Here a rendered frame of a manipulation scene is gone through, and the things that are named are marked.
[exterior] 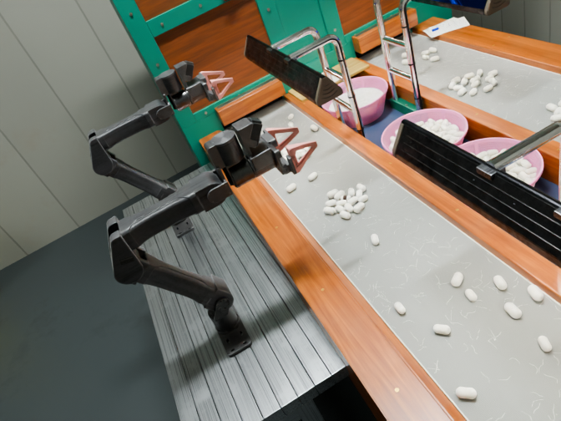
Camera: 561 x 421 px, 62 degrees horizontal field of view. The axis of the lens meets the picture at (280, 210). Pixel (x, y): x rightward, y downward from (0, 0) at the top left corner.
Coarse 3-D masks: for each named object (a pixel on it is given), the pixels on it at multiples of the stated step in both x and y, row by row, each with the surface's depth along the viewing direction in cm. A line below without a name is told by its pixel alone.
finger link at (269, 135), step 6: (264, 132) 112; (270, 132) 111; (276, 132) 112; (282, 132) 112; (294, 132) 113; (264, 138) 109; (270, 138) 108; (288, 138) 114; (276, 144) 107; (282, 144) 114
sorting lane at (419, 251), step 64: (320, 128) 178; (320, 192) 148; (384, 192) 137; (384, 256) 119; (448, 256) 112; (384, 320) 104; (448, 320) 99; (512, 320) 94; (448, 384) 89; (512, 384) 85
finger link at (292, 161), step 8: (296, 144) 104; (304, 144) 104; (312, 144) 105; (288, 152) 103; (312, 152) 106; (280, 160) 107; (288, 160) 104; (296, 160) 105; (304, 160) 105; (288, 168) 106; (296, 168) 104
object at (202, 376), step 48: (192, 240) 164; (240, 240) 155; (144, 288) 153; (240, 288) 138; (288, 288) 131; (192, 336) 130; (288, 336) 119; (192, 384) 118; (240, 384) 113; (288, 384) 108
